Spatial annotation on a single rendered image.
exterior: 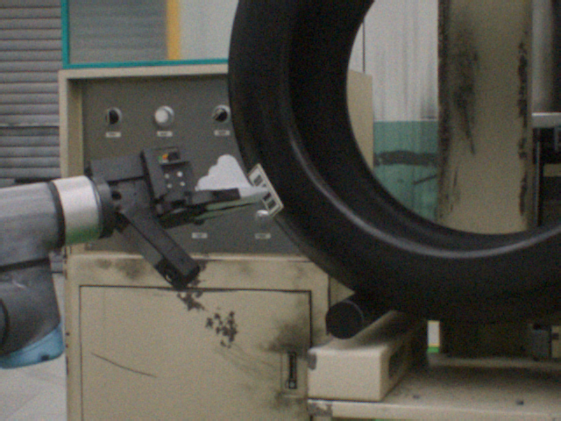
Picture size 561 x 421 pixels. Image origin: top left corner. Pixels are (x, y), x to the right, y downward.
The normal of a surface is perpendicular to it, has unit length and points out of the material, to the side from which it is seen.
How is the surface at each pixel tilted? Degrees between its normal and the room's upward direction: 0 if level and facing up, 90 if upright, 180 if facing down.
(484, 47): 90
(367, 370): 90
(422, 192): 90
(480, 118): 90
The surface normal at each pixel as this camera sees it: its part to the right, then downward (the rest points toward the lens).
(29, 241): 0.64, -0.15
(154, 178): 0.35, -0.29
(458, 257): -0.29, 0.23
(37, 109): -0.06, 0.05
